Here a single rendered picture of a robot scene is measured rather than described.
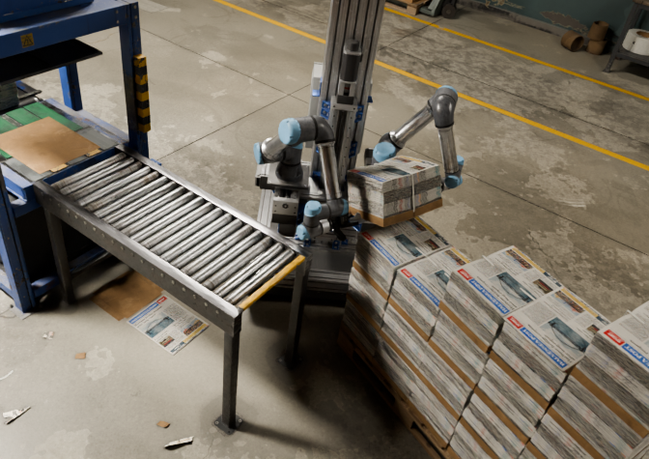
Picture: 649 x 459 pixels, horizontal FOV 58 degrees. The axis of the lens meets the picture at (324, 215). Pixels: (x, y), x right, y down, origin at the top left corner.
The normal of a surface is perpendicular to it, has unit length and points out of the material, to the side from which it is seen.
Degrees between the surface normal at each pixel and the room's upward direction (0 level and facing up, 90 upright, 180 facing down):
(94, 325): 0
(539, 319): 2
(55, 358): 0
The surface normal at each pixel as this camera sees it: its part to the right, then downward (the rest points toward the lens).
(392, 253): 0.11, -0.78
